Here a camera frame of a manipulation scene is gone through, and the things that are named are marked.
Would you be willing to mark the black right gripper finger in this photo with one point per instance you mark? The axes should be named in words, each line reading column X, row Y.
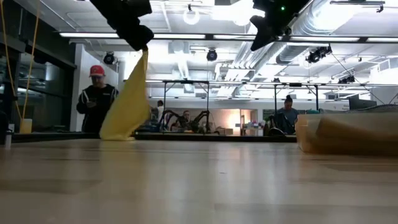
column 261, row 34

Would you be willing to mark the dark glass partition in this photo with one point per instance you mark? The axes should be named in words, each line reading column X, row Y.
column 46, row 87

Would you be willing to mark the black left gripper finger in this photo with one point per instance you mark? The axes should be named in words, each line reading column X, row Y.
column 136, row 37

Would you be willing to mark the red cap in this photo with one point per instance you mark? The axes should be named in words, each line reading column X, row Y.
column 97, row 71

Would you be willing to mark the yellow plastic cup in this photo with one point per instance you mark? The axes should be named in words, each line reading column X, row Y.
column 26, row 126

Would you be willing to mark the black overhead camera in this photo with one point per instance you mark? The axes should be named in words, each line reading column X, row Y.
column 109, row 58
column 212, row 55

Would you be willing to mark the silver ventilation duct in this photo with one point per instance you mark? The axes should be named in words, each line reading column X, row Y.
column 314, row 21

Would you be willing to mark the orange translucent plastic tray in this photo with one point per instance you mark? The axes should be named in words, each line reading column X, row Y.
column 304, row 133

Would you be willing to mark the black metal table frame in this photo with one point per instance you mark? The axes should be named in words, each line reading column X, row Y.
column 295, row 84
column 185, row 81

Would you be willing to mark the yellow microfiber towel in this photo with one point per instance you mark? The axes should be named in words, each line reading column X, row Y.
column 127, row 109

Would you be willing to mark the black office chair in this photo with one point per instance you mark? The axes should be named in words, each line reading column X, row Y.
column 280, row 124

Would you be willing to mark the black computer monitor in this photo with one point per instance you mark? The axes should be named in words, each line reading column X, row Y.
column 360, row 104

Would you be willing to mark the white bottle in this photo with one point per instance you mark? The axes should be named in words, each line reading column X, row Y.
column 8, row 137

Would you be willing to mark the black background robot arm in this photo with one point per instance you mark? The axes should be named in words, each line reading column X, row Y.
column 200, row 119
column 171, row 118

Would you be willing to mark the person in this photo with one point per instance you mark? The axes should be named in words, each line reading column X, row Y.
column 160, row 107
column 96, row 105
column 186, row 116
column 289, row 115

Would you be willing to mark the black ceiling spotlight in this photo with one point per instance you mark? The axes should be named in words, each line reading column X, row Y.
column 346, row 80
column 317, row 54

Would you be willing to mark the blue microfiber towel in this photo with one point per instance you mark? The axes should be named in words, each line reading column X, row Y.
column 312, row 111

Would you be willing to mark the round ceiling lamp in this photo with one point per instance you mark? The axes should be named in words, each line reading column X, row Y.
column 186, row 20

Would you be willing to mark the black overhead rig beam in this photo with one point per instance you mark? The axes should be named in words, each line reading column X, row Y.
column 362, row 39

